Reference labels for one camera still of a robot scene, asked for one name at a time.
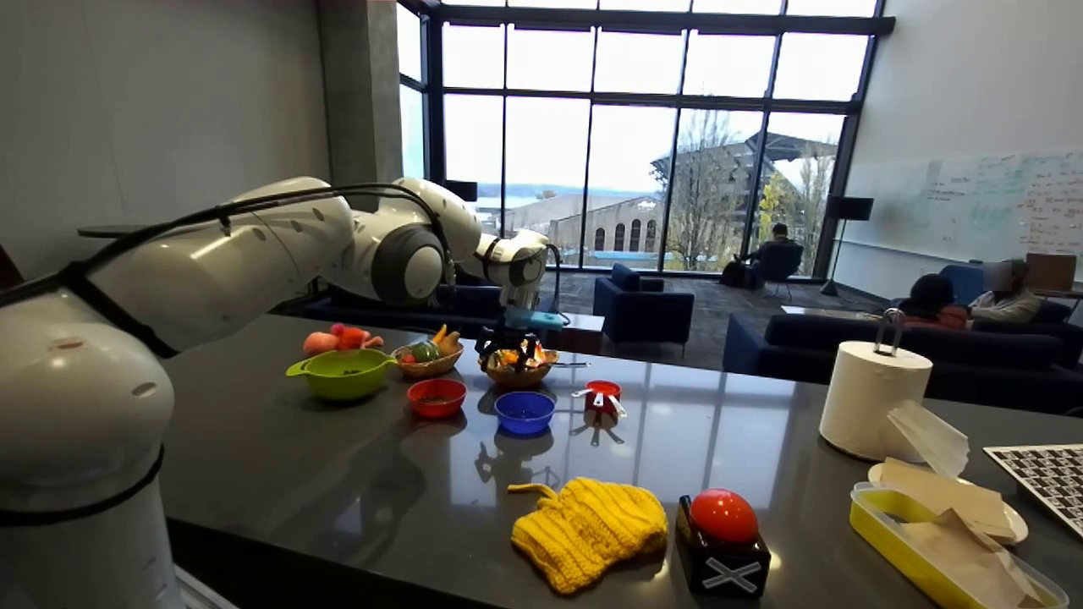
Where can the red plush tomato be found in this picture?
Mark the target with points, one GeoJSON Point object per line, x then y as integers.
{"type": "Point", "coordinates": [357, 338]}

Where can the metal paper towel holder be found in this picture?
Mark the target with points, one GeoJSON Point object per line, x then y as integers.
{"type": "Point", "coordinates": [892, 326]}

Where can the dark blue armchair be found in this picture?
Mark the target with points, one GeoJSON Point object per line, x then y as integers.
{"type": "Point", "coordinates": [644, 311]}

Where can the orange plastic bowl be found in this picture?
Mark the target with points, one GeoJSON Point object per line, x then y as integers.
{"type": "Point", "coordinates": [433, 398]}

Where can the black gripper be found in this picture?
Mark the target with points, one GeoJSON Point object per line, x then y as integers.
{"type": "Point", "coordinates": [520, 326]}

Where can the blue plastic bowl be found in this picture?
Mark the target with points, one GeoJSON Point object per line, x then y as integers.
{"type": "Point", "coordinates": [525, 413]}

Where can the red measuring cup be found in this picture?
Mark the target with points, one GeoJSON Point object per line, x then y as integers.
{"type": "Point", "coordinates": [604, 401]}

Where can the person seated by window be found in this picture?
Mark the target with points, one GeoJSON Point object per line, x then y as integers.
{"type": "Point", "coordinates": [777, 255]}

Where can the green plastic bowl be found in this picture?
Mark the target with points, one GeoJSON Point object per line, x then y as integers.
{"type": "Point", "coordinates": [338, 378]}

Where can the clear plastic lid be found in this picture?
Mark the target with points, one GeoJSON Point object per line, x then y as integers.
{"type": "Point", "coordinates": [932, 433]}

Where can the yellow knitted cloth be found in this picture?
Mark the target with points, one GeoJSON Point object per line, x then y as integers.
{"type": "Point", "coordinates": [588, 530]}

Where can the yellow plastic container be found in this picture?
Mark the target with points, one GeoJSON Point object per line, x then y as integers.
{"type": "Point", "coordinates": [892, 544]}

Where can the dark blue two-seat sofa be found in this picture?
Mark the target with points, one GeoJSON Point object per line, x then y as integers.
{"type": "Point", "coordinates": [970, 359]}

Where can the green toy avocado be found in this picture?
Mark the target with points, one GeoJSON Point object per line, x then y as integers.
{"type": "Point", "coordinates": [421, 349]}

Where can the snack packet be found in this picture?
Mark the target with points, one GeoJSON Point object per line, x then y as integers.
{"type": "Point", "coordinates": [512, 359]}

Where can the person in red top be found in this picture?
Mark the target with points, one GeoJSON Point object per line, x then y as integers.
{"type": "Point", "coordinates": [932, 304]}

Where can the white paper towel roll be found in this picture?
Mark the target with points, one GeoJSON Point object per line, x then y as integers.
{"type": "Point", "coordinates": [866, 401]}

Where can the bright blue lounge chair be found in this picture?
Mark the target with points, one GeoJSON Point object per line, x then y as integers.
{"type": "Point", "coordinates": [963, 278]}

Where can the black white checkerboard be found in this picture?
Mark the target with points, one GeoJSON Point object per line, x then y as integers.
{"type": "Point", "coordinates": [1042, 477]}

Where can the wooden coffee table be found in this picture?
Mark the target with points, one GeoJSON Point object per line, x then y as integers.
{"type": "Point", "coordinates": [577, 331]}

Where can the shallow wicker fruit basket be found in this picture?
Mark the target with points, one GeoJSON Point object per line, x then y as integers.
{"type": "Point", "coordinates": [428, 366]}

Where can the yellow wicker basket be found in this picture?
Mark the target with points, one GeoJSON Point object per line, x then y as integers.
{"type": "Point", "coordinates": [520, 374]}

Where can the peach plush toy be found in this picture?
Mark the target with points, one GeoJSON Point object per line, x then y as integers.
{"type": "Point", "coordinates": [318, 342]}

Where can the person in beige jacket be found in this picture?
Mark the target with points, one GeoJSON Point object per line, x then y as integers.
{"type": "Point", "coordinates": [1006, 297]}

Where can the brown paper napkins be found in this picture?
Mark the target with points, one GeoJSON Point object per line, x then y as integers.
{"type": "Point", "coordinates": [958, 544]}

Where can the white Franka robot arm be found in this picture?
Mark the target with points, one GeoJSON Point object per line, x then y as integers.
{"type": "Point", "coordinates": [204, 281]}

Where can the black speaker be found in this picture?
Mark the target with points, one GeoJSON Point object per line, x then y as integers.
{"type": "Point", "coordinates": [852, 207]}

